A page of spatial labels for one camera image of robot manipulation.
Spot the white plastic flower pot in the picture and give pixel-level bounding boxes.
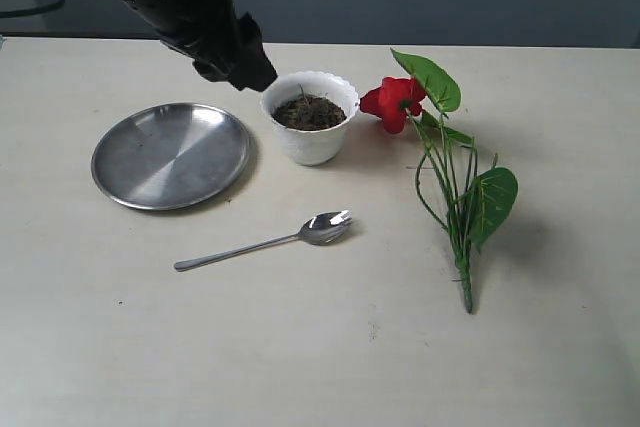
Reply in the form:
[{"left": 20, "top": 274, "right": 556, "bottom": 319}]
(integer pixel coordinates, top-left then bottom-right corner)
[{"left": 261, "top": 71, "right": 359, "bottom": 166}]

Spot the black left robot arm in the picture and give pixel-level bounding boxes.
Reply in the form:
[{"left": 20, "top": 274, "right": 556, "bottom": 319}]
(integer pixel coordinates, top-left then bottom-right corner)
[{"left": 121, "top": 0, "right": 278, "bottom": 92}]

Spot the steel spork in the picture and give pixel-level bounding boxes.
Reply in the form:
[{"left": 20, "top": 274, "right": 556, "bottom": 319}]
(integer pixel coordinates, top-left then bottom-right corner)
[{"left": 174, "top": 210, "right": 353, "bottom": 272}]

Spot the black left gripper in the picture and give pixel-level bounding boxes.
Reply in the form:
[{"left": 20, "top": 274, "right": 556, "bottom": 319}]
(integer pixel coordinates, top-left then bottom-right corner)
[{"left": 161, "top": 13, "right": 277, "bottom": 92}]

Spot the round steel plate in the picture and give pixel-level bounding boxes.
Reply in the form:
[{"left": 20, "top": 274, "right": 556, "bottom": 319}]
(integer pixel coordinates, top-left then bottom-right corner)
[{"left": 91, "top": 102, "right": 253, "bottom": 211}]

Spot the red artificial anthurium flower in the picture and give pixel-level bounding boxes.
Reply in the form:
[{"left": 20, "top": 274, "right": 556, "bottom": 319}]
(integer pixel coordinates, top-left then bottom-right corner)
[{"left": 359, "top": 49, "right": 519, "bottom": 314}]

